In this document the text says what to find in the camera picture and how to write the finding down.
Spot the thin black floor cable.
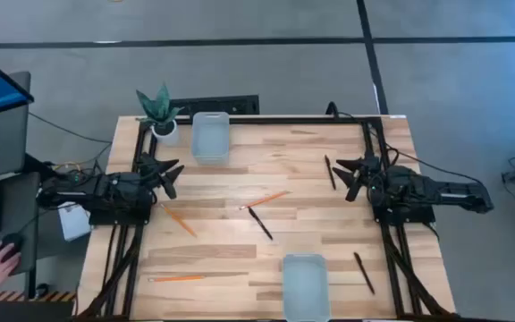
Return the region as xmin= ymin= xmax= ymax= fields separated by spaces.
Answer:
xmin=28 ymin=111 xmax=114 ymax=145

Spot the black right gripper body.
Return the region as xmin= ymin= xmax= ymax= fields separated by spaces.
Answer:
xmin=345 ymin=154 xmax=383 ymax=203

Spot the grey desk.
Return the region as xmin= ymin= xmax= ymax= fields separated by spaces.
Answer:
xmin=0 ymin=172 xmax=42 ymax=287

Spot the black pen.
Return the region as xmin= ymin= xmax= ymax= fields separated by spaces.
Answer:
xmin=247 ymin=206 xmax=274 ymax=242
xmin=324 ymin=154 xmax=337 ymax=191
xmin=352 ymin=251 xmax=376 ymax=296

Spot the black aluminium table frame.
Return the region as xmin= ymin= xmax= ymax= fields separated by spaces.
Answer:
xmin=76 ymin=114 xmax=458 ymax=322

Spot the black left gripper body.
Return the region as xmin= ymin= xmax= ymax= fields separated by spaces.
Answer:
xmin=137 ymin=151 xmax=179 ymax=201

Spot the white box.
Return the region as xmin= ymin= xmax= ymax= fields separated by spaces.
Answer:
xmin=57 ymin=201 xmax=93 ymax=242

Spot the green snake plant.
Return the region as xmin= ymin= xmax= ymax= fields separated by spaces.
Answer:
xmin=135 ymin=82 xmax=185 ymax=129

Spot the grey display screen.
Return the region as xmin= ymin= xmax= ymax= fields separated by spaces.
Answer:
xmin=0 ymin=71 xmax=31 ymax=182

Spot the translucent grey plastic bin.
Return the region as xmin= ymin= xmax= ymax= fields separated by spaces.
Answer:
xmin=190 ymin=111 xmax=231 ymax=167
xmin=282 ymin=252 xmax=332 ymax=322

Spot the black computer mouse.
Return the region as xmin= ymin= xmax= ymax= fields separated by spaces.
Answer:
xmin=0 ymin=232 xmax=24 ymax=265

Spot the white plant pot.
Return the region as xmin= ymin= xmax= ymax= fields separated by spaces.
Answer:
xmin=149 ymin=118 xmax=181 ymax=148

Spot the black platform hazard-striped edge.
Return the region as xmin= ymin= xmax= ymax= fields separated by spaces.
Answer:
xmin=0 ymin=290 xmax=78 ymax=322

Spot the orange pencil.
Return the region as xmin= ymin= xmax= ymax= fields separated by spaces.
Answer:
xmin=238 ymin=190 xmax=291 ymax=211
xmin=158 ymin=203 xmax=198 ymax=239
xmin=147 ymin=275 xmax=206 ymax=284

